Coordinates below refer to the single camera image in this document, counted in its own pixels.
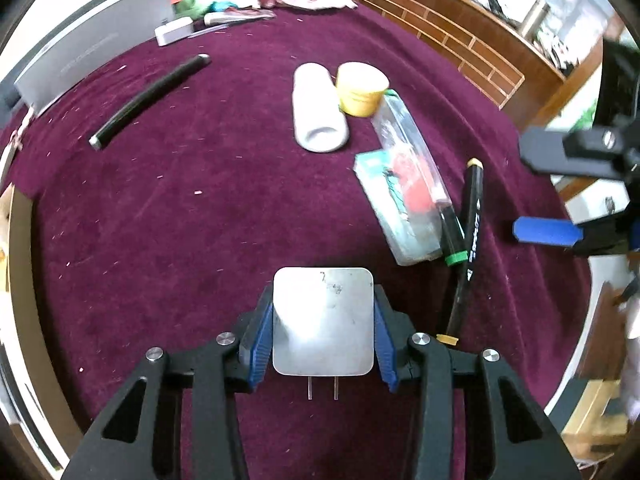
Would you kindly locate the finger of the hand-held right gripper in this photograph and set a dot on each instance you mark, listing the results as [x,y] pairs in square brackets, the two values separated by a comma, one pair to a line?
[542,231]
[565,152]

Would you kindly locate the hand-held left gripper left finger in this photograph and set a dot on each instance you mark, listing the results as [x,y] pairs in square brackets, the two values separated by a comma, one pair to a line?
[260,345]

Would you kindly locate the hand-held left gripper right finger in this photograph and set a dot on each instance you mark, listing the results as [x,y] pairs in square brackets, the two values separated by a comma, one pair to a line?
[385,355]

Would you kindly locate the white power adapter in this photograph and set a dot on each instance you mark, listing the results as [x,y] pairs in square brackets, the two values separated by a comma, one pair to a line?
[322,320]

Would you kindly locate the shallow cardboard box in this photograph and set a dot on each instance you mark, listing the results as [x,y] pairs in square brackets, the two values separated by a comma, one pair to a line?
[20,285]

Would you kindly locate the black marker yellow cap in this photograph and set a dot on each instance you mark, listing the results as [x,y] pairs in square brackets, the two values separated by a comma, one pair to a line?
[472,220]

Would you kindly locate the metal cup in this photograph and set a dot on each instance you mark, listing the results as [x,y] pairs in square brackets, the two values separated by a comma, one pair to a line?
[535,15]

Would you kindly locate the clear packet red contents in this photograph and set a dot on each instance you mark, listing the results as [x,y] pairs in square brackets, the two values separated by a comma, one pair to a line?
[400,190]

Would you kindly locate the maroon tablecloth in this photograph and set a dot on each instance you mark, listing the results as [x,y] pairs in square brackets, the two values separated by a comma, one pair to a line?
[200,200]

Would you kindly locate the wooden cabinet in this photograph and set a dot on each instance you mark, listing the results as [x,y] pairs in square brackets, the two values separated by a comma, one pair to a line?
[450,40]

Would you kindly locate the yellow cap bottle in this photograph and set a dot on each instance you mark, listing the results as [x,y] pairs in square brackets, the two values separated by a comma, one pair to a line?
[360,90]

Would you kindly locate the plain white bottle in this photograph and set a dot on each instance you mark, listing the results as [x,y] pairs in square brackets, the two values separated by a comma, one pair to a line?
[317,105]

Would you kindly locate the black tube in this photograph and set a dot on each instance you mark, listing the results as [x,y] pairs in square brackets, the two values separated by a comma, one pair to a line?
[150,100]

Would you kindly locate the small white charger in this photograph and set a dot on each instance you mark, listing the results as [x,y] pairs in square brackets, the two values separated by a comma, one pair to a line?
[172,31]

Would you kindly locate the flat packet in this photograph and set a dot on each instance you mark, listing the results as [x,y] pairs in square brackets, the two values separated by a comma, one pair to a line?
[235,16]

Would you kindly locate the grey paper bag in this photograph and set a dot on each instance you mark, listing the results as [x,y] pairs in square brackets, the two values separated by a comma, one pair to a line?
[95,45]

